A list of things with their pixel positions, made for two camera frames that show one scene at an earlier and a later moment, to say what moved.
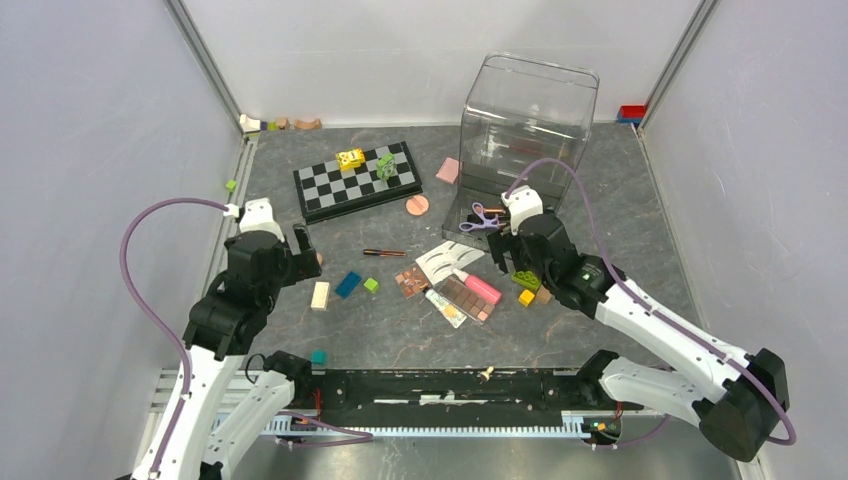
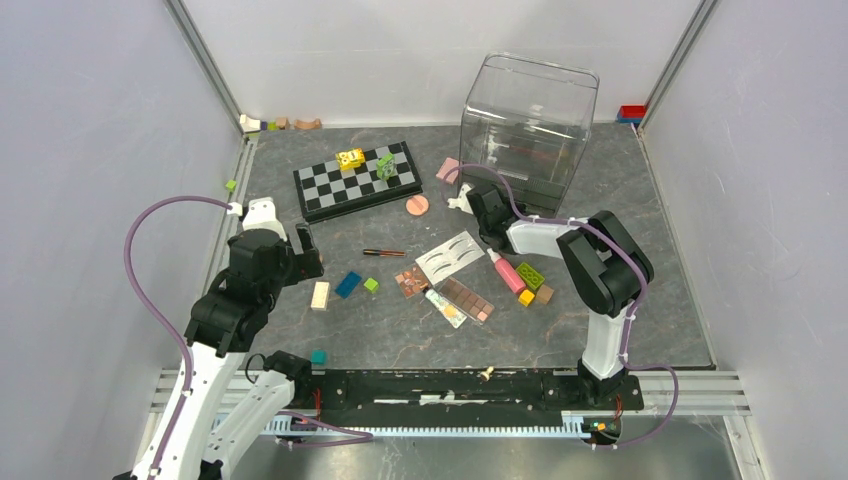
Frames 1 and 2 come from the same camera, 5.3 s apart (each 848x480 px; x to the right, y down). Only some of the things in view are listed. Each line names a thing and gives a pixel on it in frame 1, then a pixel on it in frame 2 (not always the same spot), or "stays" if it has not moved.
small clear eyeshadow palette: [412, 281] stays
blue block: [348, 285] stays
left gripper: [304, 262] stays
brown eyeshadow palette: [468, 301] stays
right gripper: [496, 241] to [517, 209]
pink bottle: [479, 287] to [507, 272]
